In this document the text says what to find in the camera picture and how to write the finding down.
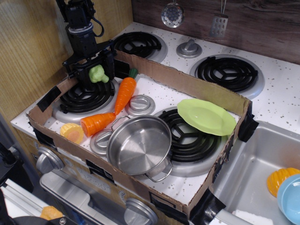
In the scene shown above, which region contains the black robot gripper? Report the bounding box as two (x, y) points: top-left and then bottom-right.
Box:
(62, 28), (116, 90)

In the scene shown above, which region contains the green toy broccoli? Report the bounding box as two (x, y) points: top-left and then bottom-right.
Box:
(89, 65), (109, 83)

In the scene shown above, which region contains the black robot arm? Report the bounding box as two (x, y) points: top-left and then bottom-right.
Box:
(56, 0), (116, 90)

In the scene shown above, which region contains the stainless steel pot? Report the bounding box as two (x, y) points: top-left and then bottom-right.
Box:
(106, 115), (173, 182)

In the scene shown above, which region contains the front left black burner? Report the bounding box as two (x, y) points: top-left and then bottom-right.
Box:
(52, 79), (119, 124)

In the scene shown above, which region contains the black burner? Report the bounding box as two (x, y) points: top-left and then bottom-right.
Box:
(52, 79), (119, 124)
(155, 107), (228, 178)
(189, 54), (265, 99)
(113, 31), (168, 63)

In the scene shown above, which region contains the whole orange toy carrot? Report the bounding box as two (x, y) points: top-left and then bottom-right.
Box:
(114, 68), (138, 115)

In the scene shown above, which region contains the back left black burner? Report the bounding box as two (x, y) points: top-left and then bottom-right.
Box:
(113, 31), (168, 63)

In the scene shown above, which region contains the orange toy carrot piece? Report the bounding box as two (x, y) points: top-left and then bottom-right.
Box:
(80, 112), (116, 137)

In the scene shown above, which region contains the silver stove knob upper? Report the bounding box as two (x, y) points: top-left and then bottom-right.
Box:
(125, 95), (156, 117)

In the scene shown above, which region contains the silver stove knob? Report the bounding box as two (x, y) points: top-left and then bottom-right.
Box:
(125, 95), (156, 117)
(90, 129), (113, 157)
(176, 39), (202, 59)

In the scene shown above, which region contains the yellow toy corn piece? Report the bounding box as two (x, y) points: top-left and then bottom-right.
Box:
(60, 123), (84, 144)

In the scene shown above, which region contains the silver stove knob lower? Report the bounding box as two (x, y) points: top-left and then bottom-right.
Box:
(90, 129), (113, 157)

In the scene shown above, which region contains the cardboard fence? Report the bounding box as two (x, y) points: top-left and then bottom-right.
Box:
(27, 51), (254, 220)

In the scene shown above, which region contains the hanging silver strainer ladle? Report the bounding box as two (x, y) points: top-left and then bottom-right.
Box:
(161, 0), (185, 28)

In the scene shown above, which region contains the silver back stove knob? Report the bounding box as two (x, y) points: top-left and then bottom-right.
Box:
(176, 39), (202, 59)

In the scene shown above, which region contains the silver oven knob left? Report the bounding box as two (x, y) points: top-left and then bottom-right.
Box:
(36, 147), (65, 174)

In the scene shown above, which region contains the silver oven knob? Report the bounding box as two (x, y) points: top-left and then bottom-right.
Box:
(36, 147), (65, 174)
(124, 198), (158, 225)

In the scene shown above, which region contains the green plastic plate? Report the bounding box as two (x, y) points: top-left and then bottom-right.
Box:
(177, 98), (237, 136)

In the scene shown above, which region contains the hanging silver spatula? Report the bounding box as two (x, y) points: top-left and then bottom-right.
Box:
(209, 0), (228, 38)

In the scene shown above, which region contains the front right black burner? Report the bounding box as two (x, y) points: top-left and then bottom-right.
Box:
(155, 107), (228, 178)

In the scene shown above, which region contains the back right black burner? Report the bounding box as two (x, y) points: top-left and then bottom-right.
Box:
(189, 54), (265, 99)

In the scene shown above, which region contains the silver oven knob right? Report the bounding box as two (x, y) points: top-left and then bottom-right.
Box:
(124, 198), (158, 225)

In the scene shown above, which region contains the orange toy at bottom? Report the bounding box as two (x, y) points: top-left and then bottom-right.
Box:
(40, 206), (63, 220)

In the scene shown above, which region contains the stainless steel sink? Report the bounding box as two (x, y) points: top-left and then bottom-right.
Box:
(211, 121), (300, 225)

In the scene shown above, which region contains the orange toy pumpkin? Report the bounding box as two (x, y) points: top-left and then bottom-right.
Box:
(266, 167), (300, 197)

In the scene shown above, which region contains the white sponge in sink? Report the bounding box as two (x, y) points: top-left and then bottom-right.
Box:
(232, 210), (274, 225)

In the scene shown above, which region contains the light blue bowl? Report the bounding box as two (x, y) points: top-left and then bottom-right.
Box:
(277, 174), (300, 225)

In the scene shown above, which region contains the silver oven door handle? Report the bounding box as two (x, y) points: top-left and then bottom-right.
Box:
(40, 172), (115, 225)

